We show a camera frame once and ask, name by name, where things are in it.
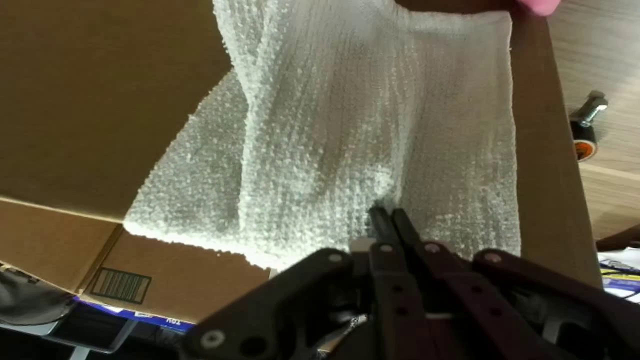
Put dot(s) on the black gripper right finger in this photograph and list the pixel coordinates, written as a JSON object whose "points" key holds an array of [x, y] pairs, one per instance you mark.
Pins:
{"points": [[522, 309]]}

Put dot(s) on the open cardboard box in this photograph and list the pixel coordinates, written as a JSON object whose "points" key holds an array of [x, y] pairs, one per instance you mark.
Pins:
{"points": [[92, 93]]}

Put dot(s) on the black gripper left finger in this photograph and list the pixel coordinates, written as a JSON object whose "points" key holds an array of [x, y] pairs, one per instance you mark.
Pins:
{"points": [[323, 295]]}

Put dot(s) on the brown tape roll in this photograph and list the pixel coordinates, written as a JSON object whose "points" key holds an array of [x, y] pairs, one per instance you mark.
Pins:
{"points": [[584, 140]]}

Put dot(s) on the white grey towel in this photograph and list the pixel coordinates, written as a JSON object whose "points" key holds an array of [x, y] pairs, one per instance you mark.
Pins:
{"points": [[330, 109]]}

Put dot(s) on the magenta pink cloth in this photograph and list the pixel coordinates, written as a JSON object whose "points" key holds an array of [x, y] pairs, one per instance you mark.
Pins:
{"points": [[540, 6]]}

